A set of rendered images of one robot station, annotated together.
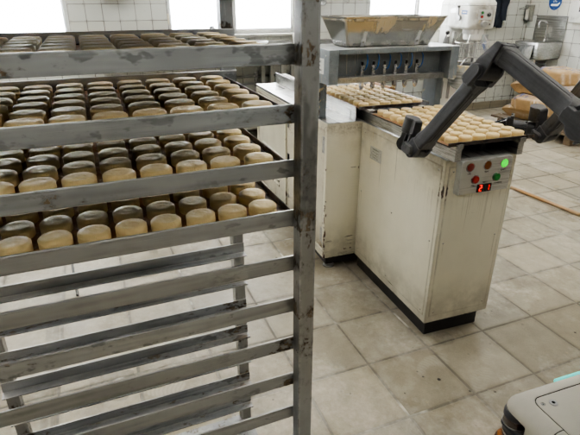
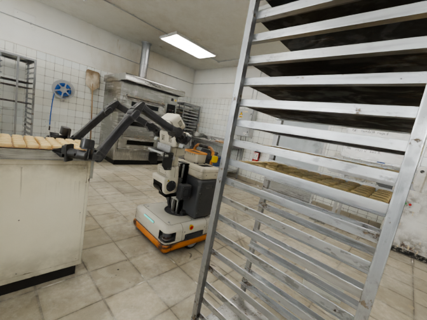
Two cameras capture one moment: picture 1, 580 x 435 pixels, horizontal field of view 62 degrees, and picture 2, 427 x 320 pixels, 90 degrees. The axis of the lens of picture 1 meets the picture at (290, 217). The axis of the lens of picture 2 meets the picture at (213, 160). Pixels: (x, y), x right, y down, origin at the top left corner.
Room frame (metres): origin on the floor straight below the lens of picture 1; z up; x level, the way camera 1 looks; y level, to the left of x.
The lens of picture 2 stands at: (1.64, 0.99, 1.18)
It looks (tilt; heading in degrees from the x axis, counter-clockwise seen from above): 8 degrees down; 244
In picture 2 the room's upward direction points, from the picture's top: 10 degrees clockwise
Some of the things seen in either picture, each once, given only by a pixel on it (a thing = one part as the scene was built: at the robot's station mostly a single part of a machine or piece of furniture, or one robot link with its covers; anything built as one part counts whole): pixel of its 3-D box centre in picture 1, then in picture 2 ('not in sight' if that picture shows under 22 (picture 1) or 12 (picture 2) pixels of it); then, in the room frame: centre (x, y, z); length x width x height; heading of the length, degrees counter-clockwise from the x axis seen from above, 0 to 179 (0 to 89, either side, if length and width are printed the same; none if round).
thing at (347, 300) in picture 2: not in sight; (297, 270); (0.66, 0.27, 0.51); 0.64 x 0.03 x 0.03; 112
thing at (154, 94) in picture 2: not in sight; (140, 123); (1.02, -4.83, 1.00); 1.56 x 1.20 x 2.01; 22
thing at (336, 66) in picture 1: (378, 78); not in sight; (2.61, -0.47, 1.01); 0.72 x 0.33 x 0.34; 110
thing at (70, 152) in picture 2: not in sight; (72, 153); (1.84, -0.46, 0.90); 0.07 x 0.07 x 0.10; 65
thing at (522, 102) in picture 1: (546, 104); not in sight; (5.40, -2.86, 0.32); 0.72 x 0.42 x 0.17; 26
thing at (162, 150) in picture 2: not in sight; (161, 155); (1.22, -0.97, 0.87); 0.28 x 0.16 x 0.22; 110
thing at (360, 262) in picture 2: not in sight; (280, 224); (1.03, 0.42, 0.87); 0.64 x 0.03 x 0.03; 112
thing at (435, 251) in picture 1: (421, 213); (16, 213); (2.13, -0.63, 0.45); 0.70 x 0.34 x 0.90; 20
